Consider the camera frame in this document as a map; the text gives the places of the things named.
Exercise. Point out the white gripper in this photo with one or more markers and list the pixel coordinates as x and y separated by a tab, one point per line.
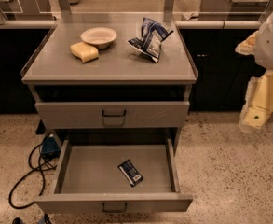
272	46

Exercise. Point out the dark blue rxbar wrapper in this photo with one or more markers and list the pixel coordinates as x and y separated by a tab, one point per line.
130	172

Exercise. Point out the grey drawer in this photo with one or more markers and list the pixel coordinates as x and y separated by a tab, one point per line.
88	180
82	115

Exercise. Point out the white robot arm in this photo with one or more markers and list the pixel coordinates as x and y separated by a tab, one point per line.
260	45

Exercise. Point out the right background counter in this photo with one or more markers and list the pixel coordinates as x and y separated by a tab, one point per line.
231	10

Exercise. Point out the grey drawer cabinet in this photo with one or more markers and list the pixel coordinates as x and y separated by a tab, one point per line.
120	74

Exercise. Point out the blue white chip bag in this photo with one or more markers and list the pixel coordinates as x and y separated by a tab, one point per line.
153	34

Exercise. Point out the white round bowl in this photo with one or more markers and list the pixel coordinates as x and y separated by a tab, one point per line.
100	37

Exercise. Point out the yellow sponge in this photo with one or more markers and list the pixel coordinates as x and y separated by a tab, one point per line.
84	51

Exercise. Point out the blue power box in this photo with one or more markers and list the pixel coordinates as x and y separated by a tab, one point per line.
49	148

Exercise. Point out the grey rail with glass panels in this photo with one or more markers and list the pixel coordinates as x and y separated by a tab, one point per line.
184	12

